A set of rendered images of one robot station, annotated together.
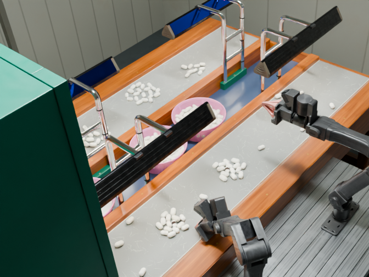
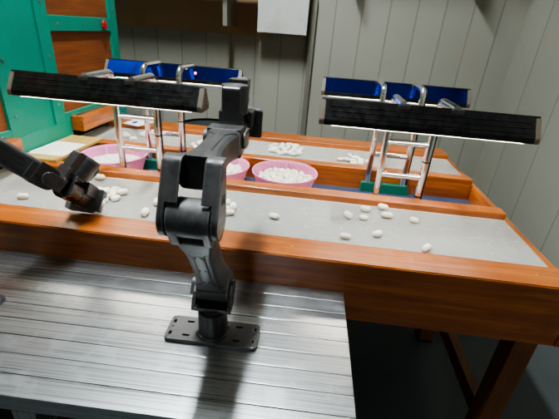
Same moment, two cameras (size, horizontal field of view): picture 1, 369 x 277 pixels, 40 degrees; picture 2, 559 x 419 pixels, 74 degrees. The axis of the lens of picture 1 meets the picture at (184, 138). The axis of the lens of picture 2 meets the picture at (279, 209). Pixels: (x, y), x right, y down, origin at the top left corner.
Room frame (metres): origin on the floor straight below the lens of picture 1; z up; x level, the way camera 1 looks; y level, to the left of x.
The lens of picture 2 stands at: (1.01, -1.13, 1.29)
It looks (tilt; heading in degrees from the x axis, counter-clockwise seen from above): 26 degrees down; 49
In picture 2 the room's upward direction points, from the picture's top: 4 degrees clockwise
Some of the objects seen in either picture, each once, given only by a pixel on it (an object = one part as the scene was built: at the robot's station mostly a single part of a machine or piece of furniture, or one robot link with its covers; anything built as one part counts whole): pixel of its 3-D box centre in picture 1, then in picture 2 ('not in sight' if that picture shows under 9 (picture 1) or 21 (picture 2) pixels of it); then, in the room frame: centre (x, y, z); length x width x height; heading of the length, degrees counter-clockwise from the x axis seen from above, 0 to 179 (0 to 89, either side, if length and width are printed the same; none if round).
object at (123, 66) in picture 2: (57, 95); (174, 71); (1.77, 0.51, 1.08); 0.62 x 0.08 x 0.07; 134
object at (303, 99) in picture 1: (311, 115); (230, 115); (1.44, -0.47, 1.11); 0.12 x 0.09 x 0.12; 45
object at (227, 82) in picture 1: (221, 41); (389, 136); (2.39, -0.24, 0.90); 0.20 x 0.19 x 0.45; 134
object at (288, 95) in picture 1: (289, 102); (239, 101); (1.51, -0.40, 1.13); 0.07 x 0.06 x 0.11; 135
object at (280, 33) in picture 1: (284, 65); (408, 167); (2.11, -0.52, 0.90); 0.20 x 0.19 x 0.45; 134
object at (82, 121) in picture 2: not in sight; (96, 116); (1.51, 0.87, 0.83); 0.30 x 0.06 x 0.07; 44
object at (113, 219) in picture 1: (209, 149); (249, 197); (1.76, -0.11, 0.71); 1.81 x 0.05 x 0.11; 134
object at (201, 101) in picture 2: (151, 150); (107, 90); (1.37, 0.12, 1.08); 0.62 x 0.08 x 0.07; 134
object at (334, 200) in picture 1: (341, 198); (212, 293); (1.33, -0.59, 0.77); 0.09 x 0.06 x 0.06; 135
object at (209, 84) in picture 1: (159, 122); (262, 168); (1.99, 0.12, 0.71); 1.81 x 0.05 x 0.11; 134
